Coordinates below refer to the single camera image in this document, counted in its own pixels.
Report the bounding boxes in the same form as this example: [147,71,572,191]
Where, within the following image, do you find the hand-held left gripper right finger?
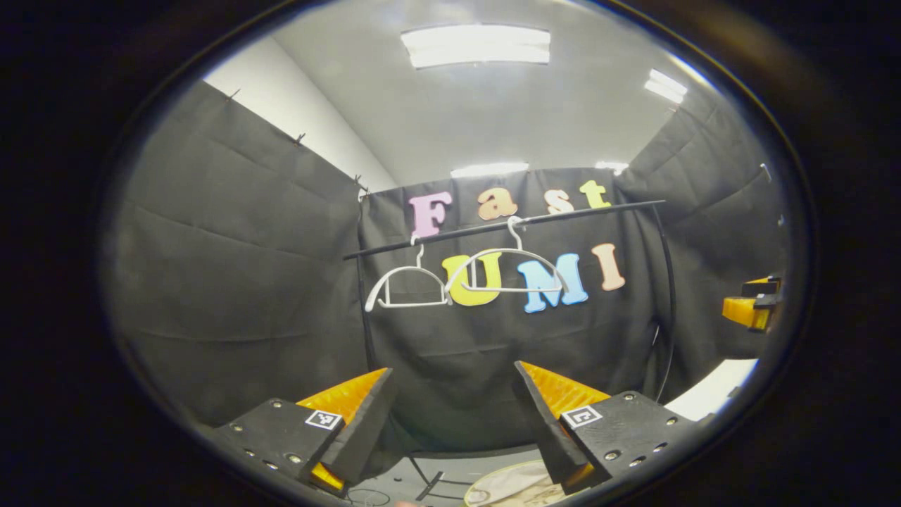
[514,361,698,496]

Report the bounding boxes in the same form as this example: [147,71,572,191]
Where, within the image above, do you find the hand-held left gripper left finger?
[211,366,397,497]

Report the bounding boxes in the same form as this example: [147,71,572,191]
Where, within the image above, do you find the white plastic clothes hanger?
[443,216,569,295]
[365,236,451,313]

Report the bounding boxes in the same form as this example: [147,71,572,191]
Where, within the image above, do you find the black metal clothes rack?
[344,201,678,502]

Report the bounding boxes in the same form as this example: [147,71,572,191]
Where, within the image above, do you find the black backdrop cloth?
[113,81,793,451]

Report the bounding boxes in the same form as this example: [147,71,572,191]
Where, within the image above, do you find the rectangular ceiling light panel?
[401,25,551,69]
[644,68,688,104]

